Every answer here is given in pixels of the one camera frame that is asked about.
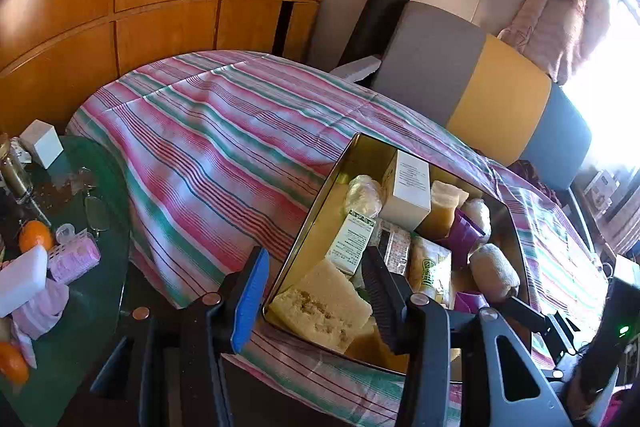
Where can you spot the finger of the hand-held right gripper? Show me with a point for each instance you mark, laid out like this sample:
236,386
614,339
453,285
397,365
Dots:
527,316
562,337

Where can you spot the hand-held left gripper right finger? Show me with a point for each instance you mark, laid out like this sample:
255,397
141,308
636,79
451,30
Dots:
385,302

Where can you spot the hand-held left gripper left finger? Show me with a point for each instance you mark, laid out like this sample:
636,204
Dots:
250,302

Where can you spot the yellow green snack packet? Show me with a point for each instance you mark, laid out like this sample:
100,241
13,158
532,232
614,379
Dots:
430,272

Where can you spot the white towel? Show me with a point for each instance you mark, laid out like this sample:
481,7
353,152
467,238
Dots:
495,272

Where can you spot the purple snack packet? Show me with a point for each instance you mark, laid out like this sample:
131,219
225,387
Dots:
470,302
462,234

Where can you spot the large yellow sponge block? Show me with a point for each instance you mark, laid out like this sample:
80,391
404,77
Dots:
320,307

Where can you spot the green white carton box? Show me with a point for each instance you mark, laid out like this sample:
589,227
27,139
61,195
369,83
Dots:
350,244

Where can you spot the plastic white ball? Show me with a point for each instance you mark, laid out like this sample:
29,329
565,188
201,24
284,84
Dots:
365,197

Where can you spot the tall white carton box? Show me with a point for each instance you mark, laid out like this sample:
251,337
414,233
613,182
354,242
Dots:
407,197

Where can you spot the white bundle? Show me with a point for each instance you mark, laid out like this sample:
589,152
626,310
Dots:
475,214

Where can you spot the gold metal tin box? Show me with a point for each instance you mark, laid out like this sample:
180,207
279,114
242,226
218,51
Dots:
330,192

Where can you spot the person's right forearm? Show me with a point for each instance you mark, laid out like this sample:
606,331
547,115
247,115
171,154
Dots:
590,382

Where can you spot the shelf with white boxes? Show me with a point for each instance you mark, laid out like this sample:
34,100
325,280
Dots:
600,192

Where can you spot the dark red cloth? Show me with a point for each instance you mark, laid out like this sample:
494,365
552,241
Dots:
540,184

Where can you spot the green glass side table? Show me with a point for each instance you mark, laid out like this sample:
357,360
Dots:
100,307

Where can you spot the pink green striped tablecloth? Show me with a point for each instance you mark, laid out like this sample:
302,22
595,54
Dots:
200,147

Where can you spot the eyeglasses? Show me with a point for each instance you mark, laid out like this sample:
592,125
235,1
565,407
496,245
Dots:
95,212

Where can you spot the pink roller pack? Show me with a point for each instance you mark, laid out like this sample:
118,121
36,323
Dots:
75,257

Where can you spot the small clear plastic cap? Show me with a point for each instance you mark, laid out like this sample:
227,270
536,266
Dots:
65,234

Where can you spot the pink cloth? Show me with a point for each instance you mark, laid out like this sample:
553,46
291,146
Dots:
40,312

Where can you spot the grey yellow blue sofa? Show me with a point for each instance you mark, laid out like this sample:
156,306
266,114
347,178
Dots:
500,97

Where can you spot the orange fruit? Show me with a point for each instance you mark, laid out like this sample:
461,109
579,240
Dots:
12,364
35,237

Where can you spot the white sponge block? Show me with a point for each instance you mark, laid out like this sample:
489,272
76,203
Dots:
22,279

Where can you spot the small white box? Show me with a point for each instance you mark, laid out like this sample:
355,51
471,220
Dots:
42,144

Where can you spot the glass bottle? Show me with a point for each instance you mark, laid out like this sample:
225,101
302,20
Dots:
15,177

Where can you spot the crumpled wrapper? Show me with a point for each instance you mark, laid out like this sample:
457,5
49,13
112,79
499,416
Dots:
20,152

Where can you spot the black rolled mat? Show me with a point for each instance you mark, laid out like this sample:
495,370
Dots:
380,12

